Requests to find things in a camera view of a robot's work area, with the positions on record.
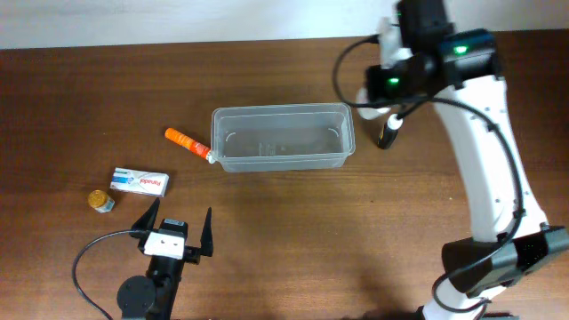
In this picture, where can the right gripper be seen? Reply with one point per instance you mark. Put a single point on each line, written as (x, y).
(373, 76)

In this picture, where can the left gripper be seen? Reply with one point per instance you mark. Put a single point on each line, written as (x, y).
(191, 253)

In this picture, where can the white Panadol box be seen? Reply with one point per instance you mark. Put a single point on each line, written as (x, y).
(139, 182)

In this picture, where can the black bottle white cap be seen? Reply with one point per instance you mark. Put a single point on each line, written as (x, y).
(389, 131)

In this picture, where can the small gold-lid jar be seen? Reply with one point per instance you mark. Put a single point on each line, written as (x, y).
(100, 201)

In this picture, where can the orange tablet tube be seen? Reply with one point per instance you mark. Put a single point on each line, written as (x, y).
(190, 144)

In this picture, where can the white spray bottle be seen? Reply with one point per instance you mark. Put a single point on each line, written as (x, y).
(368, 113)

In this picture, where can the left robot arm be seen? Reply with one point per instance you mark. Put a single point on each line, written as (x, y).
(152, 295)

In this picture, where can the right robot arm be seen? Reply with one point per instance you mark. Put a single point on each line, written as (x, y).
(510, 234)

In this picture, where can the clear plastic container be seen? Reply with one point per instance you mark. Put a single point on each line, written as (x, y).
(282, 137)

